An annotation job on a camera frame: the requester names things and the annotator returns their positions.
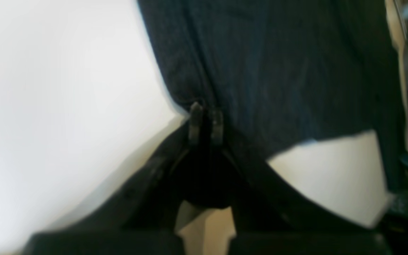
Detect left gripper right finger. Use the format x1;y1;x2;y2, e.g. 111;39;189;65
211;109;225;147

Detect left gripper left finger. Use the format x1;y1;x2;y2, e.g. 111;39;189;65
188;102;204;147

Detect black T-shirt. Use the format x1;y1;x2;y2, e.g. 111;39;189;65
30;0;408;248

